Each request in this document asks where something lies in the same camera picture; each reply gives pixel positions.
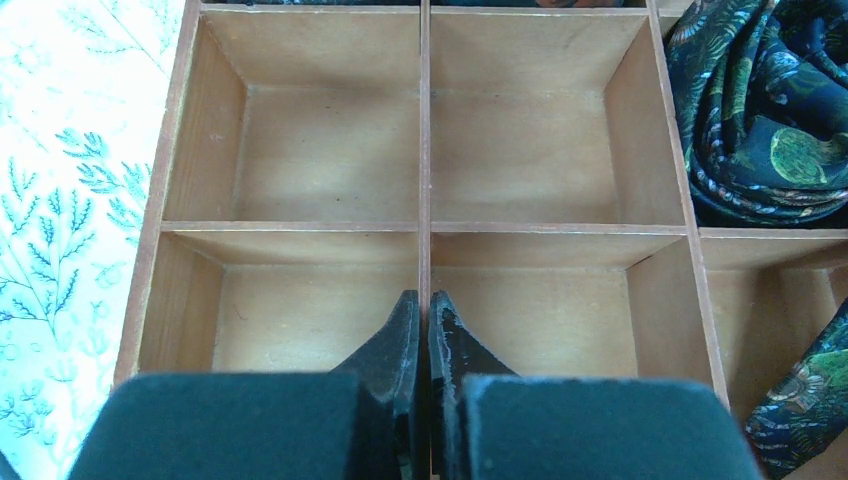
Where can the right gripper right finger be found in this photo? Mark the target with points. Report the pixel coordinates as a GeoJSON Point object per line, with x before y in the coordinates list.
{"type": "Point", "coordinates": [454, 352]}

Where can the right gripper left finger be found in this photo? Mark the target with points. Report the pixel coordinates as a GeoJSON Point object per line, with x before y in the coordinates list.
{"type": "Point", "coordinates": [388, 418]}

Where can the wooden divided organizer tray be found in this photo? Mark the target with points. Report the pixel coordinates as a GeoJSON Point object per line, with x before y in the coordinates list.
{"type": "Point", "coordinates": [317, 160]}

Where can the rolled dark patterned tie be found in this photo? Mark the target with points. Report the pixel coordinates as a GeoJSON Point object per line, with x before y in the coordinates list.
{"type": "Point", "coordinates": [760, 94]}

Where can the floral table mat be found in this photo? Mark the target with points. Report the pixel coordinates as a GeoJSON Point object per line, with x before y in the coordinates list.
{"type": "Point", "coordinates": [83, 89]}

